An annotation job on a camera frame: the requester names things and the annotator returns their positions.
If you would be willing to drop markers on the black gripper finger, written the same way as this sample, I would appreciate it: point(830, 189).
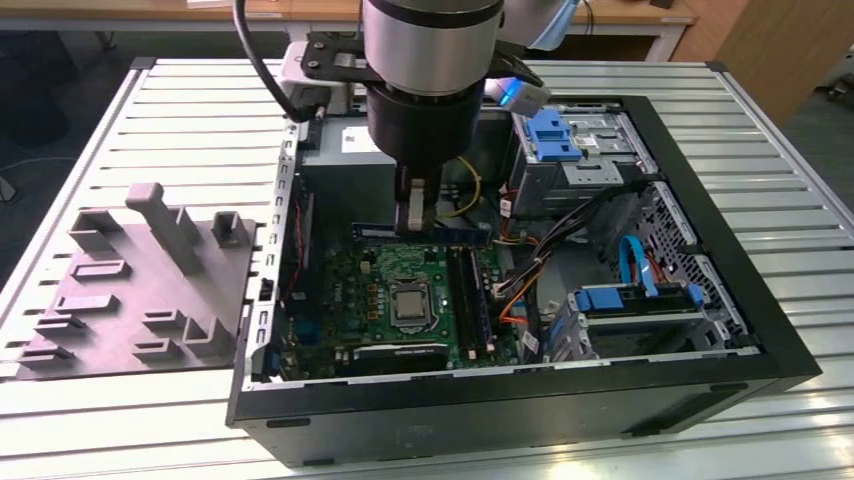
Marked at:
point(416, 215)

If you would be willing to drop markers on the blue-green RAM stick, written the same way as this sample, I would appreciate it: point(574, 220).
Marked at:
point(460, 235)

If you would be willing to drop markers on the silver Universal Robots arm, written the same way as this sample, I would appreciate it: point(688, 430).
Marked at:
point(427, 45)

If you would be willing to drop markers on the installed RAM stick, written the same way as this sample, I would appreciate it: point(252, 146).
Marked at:
point(481, 300)

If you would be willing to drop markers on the grey power supply unit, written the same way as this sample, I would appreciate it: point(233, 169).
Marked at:
point(340, 195)

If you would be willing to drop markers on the black CPU socket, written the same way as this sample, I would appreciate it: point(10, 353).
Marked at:
point(393, 282)

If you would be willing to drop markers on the silver CPU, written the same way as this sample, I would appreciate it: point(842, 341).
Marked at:
point(409, 305)

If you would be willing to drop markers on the green motherboard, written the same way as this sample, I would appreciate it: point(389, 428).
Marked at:
point(353, 300)

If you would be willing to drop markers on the blue drive bay latch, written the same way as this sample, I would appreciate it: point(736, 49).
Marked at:
point(549, 135)

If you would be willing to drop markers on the black graphics card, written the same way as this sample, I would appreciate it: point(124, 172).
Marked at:
point(400, 357)

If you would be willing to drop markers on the silver drive cage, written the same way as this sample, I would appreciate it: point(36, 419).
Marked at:
point(600, 172)

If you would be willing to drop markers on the hard disk in blue carrier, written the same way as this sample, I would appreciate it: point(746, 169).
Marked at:
point(603, 300)

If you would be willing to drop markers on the white box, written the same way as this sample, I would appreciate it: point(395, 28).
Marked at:
point(213, 3)

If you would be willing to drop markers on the grey parts rack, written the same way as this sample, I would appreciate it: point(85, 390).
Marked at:
point(167, 280)

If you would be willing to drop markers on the silver disk bay cage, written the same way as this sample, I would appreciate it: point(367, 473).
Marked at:
point(640, 335)

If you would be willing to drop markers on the black open PC case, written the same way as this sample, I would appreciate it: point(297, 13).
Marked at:
point(467, 425)

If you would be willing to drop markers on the wooden desk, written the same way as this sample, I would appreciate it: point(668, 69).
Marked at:
point(133, 12)

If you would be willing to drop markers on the wooden cabinet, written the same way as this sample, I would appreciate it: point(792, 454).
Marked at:
point(767, 50)

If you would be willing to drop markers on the black office chair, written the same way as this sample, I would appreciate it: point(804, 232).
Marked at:
point(33, 90)

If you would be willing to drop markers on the black chair base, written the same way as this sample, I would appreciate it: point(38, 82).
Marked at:
point(836, 87)

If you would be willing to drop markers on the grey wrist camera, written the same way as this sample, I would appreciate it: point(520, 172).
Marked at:
point(529, 97)

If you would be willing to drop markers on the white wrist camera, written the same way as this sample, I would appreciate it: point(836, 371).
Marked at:
point(313, 65)

